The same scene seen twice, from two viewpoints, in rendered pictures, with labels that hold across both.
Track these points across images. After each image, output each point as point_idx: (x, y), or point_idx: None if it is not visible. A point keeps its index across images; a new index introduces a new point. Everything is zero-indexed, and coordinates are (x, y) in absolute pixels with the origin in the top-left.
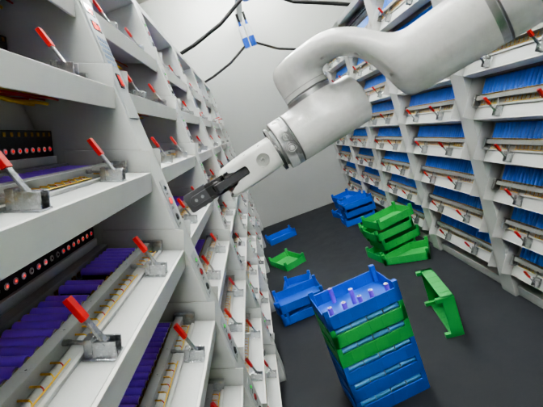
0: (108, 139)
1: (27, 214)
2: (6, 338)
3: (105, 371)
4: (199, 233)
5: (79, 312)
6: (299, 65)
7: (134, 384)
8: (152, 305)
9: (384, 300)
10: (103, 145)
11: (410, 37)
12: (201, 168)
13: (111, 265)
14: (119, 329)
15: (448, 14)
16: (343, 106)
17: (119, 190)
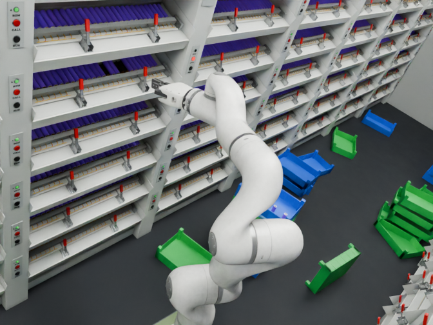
0: (185, 6)
1: (81, 51)
2: (66, 69)
3: (73, 108)
4: None
5: (80, 86)
6: (209, 84)
7: (102, 115)
8: (116, 100)
9: (273, 218)
10: (182, 7)
11: (223, 124)
12: (287, 37)
13: (133, 66)
14: (95, 98)
15: (228, 133)
16: (211, 116)
17: (144, 48)
